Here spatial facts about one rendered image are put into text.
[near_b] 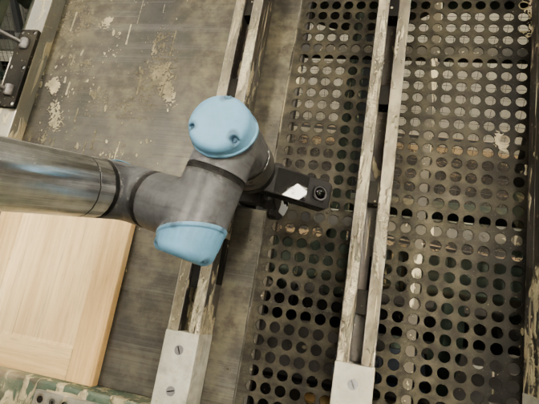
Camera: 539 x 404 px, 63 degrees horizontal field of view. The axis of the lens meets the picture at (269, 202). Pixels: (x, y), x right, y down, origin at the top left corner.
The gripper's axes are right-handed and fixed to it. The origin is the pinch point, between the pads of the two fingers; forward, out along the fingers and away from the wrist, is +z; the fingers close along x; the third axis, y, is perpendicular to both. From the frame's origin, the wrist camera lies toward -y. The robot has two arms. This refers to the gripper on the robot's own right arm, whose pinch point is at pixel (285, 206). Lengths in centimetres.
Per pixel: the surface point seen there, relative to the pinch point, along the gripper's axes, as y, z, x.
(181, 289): 14.7, -4.7, 18.4
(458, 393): -60, 140, 38
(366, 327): -17.1, -4.7, 19.0
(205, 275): 10.9, -4.7, 15.3
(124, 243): 30.9, 0.6, 11.6
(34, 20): 68, -2, -37
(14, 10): 277, 166, -170
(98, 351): 30.5, 0.8, 32.2
